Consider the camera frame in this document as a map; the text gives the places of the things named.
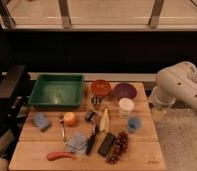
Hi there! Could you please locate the dark red grape bunch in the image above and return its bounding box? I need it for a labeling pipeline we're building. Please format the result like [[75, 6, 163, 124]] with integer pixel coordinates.
[[106, 131, 128, 164]]

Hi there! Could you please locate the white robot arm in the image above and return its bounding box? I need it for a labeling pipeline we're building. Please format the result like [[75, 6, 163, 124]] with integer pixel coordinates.
[[150, 61, 197, 112]]

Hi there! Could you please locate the red bowl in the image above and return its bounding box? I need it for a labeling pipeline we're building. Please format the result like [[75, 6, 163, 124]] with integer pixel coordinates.
[[90, 79, 111, 97]]

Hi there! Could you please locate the purple bowl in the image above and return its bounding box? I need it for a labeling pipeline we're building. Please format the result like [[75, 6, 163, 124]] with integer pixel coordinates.
[[113, 83, 137, 100]]

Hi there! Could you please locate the small metal cup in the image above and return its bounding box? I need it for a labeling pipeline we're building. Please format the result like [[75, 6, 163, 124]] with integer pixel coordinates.
[[91, 96, 102, 107]]

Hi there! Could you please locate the dark round can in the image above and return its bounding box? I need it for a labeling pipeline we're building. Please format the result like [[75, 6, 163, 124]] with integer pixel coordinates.
[[85, 110, 97, 122]]

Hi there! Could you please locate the white lidded cup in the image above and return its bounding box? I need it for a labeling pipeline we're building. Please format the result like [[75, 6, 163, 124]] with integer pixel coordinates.
[[119, 98, 135, 117]]

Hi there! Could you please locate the yellow banana slice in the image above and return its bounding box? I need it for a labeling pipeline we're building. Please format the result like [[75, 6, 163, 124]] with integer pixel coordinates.
[[100, 109, 109, 132]]

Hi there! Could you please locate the green plastic tray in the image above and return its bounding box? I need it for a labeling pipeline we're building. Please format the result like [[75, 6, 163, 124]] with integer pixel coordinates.
[[29, 74, 84, 108]]

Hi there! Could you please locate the orange apple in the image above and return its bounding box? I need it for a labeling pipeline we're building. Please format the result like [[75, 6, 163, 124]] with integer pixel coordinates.
[[63, 112, 77, 126]]

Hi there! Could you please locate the wooden cutting board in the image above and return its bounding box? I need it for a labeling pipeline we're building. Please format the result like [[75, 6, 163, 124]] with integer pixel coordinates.
[[9, 83, 166, 171]]

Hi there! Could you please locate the blue small cup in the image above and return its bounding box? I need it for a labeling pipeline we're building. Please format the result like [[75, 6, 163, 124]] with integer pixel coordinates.
[[127, 117, 141, 133]]

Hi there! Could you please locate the metal spoon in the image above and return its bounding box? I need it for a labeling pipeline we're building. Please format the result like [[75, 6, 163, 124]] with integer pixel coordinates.
[[59, 117, 67, 142]]

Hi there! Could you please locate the black rectangular block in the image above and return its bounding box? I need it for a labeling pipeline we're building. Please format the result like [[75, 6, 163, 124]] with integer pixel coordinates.
[[98, 133, 116, 157]]

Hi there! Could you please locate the grey blue cloth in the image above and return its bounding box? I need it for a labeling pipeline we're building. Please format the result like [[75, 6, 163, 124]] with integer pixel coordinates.
[[65, 132, 88, 154]]

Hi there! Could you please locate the blue sponge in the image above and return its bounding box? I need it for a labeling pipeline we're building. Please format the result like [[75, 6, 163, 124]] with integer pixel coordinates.
[[33, 112, 51, 131]]

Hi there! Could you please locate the red sausage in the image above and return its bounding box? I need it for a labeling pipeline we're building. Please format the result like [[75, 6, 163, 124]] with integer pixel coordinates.
[[47, 152, 76, 161]]

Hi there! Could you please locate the black equipment on left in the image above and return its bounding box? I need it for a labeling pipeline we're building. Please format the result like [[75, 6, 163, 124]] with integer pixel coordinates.
[[0, 65, 30, 155]]

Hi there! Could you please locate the black handled utensil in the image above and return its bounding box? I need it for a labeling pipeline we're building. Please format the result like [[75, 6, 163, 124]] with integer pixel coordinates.
[[85, 125, 99, 155]]

